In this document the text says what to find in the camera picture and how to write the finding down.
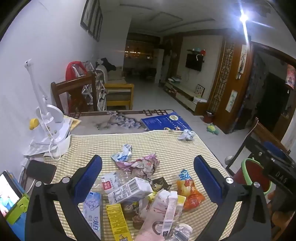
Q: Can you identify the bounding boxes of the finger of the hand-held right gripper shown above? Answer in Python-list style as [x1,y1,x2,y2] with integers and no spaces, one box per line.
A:
[263,141,289,160]

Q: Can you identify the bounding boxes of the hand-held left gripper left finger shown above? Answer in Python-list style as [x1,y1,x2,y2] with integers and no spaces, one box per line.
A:
[25,155,103,241]

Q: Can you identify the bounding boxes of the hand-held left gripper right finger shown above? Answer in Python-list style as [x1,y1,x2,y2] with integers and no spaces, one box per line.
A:
[193,155,271,241]

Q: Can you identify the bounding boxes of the clear plastic bag red label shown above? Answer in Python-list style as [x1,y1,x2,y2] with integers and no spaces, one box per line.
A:
[96,171,139,193]

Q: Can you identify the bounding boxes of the red bucket with green rim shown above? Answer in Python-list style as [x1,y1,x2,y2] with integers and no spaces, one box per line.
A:
[232,158,272,195]

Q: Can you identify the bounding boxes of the white milk carton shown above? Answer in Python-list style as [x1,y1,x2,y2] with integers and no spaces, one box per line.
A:
[107,177,153,205]

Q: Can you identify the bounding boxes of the black gold packet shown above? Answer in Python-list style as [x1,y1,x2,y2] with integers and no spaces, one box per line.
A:
[151,177,172,192]

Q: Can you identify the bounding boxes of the pink wrapper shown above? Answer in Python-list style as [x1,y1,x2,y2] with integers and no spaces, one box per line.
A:
[116,154,160,179]

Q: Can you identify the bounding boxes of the person's right hand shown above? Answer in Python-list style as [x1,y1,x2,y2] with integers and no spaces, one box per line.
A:
[268,190,288,232]

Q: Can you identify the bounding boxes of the wooden chair with curved back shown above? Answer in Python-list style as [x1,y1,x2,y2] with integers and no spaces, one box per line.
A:
[225,117,290,176]

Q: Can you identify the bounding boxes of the orange snack packet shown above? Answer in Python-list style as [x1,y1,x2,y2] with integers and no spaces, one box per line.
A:
[176,169,206,211]

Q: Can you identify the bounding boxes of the white blue tissue packet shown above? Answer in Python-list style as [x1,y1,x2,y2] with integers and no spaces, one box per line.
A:
[82,192,102,240]

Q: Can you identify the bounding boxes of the crumpled blue white pouch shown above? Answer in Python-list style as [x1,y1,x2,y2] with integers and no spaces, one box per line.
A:
[110,144,133,162]

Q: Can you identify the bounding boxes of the black phone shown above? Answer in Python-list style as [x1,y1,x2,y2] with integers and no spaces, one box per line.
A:
[26,160,57,184]

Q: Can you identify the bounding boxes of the long yellow box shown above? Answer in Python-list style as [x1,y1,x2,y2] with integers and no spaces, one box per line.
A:
[106,203,133,241]

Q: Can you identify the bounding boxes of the crumpled white paper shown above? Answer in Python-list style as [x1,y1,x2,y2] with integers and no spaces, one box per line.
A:
[178,129,196,141]

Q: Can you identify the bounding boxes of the green plush toy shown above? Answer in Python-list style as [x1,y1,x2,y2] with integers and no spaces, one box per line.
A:
[206,123,220,135]

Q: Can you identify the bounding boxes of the yellow checked cloth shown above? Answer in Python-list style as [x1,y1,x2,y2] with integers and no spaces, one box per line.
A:
[44,130,242,241]

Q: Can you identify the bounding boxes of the silver wrapper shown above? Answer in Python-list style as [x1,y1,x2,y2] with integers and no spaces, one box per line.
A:
[172,223,193,241]

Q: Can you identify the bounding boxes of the pink drink carton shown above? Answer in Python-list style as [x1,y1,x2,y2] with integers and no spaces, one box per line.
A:
[134,189,178,241]

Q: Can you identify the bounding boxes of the stack of papers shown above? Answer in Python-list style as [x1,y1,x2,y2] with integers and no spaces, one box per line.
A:
[23,139,58,158]

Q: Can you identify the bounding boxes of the floral table cover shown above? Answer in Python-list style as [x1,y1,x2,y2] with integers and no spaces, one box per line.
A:
[67,109,174,136]

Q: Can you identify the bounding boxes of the blue book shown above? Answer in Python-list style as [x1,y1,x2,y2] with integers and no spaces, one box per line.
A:
[141,112,192,132]

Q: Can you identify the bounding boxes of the green tablet stand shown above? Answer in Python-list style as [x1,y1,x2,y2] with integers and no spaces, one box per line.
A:
[6,193,30,225]

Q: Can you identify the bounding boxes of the phone in green holder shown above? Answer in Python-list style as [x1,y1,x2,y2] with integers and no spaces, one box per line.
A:
[0,170,23,218]

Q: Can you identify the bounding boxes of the carved wooden partition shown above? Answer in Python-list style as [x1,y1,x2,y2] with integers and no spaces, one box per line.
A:
[208,35,253,133]

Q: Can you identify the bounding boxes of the white folding rack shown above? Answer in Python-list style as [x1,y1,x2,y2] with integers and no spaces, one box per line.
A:
[69,61,108,112]

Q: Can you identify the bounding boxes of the television cabinet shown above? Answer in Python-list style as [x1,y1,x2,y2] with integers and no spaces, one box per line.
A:
[165,79,208,115]

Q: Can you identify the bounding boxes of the yellow wooden bench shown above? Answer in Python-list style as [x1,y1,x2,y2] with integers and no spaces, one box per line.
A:
[102,67,134,110]

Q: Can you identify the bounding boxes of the wooden chair with slatted back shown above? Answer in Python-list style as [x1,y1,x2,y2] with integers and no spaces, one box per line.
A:
[51,72,99,114]

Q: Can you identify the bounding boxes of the black white plush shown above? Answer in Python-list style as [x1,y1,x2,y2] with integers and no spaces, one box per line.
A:
[96,58,116,71]

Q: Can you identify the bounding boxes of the short wall scroll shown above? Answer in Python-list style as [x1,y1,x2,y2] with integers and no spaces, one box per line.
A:
[225,90,238,112]

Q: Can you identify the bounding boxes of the red wall poster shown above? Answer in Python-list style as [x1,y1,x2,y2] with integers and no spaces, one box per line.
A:
[285,64,296,90]

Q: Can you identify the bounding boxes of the tall wall scroll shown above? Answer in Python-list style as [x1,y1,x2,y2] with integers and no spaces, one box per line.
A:
[238,44,248,73]

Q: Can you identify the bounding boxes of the wall television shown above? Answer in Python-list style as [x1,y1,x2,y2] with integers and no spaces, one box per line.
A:
[186,54,204,72]

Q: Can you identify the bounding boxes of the large framed wall picture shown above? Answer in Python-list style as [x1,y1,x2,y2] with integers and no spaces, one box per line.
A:
[80,0,97,32]

